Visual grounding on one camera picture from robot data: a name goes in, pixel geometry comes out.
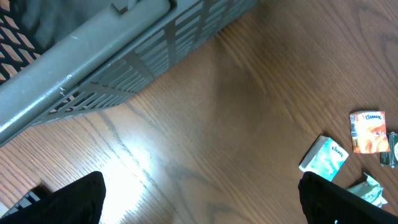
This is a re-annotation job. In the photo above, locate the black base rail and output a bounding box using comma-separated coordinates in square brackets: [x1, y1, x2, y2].
[1, 184, 52, 218]

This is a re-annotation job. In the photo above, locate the dark green round-logo packet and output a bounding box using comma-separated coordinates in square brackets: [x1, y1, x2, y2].
[380, 132, 397, 168]

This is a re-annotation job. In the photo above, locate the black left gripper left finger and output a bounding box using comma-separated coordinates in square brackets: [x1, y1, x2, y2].
[1, 171, 106, 224]

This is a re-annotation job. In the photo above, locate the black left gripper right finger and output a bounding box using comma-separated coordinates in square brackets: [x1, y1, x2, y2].
[298, 171, 397, 224]

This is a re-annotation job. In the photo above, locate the orange tissue packet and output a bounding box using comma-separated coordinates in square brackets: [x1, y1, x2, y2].
[349, 111, 390, 154]

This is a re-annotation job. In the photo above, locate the dark grey plastic basket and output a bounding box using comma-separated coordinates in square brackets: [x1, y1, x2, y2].
[1, 0, 256, 144]

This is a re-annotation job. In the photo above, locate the teal wipes packet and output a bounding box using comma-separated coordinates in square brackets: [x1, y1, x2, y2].
[347, 173, 388, 208]

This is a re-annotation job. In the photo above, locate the teal Kleenex tissue packet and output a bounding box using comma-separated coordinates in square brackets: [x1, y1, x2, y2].
[299, 136, 349, 181]

